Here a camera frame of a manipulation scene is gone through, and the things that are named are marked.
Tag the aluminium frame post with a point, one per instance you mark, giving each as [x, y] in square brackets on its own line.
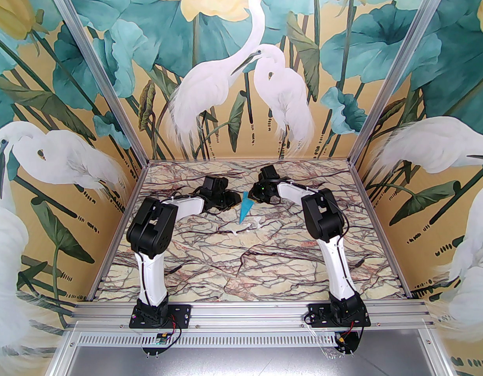
[97, 67]
[397, 67]

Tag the black mounting bracket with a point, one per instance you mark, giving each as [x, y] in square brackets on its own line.
[152, 349]
[353, 347]

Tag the grey metal sheet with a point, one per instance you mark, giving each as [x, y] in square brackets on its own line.
[249, 362]

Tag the perforated metal strip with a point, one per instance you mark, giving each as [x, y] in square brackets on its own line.
[249, 340]

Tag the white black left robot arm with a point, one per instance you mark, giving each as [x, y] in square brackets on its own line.
[151, 284]

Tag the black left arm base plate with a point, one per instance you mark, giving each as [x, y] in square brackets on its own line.
[181, 313]

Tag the aluminium table side rail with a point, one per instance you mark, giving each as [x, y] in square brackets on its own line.
[137, 186]
[360, 186]

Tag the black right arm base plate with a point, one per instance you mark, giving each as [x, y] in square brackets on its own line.
[316, 317]

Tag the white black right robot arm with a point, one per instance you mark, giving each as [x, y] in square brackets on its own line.
[339, 268]

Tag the small green circuit board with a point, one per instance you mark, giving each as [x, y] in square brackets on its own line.
[161, 340]

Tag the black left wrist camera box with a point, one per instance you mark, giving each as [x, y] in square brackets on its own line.
[232, 195]

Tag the blue paper sheet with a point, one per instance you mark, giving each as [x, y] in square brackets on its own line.
[244, 210]

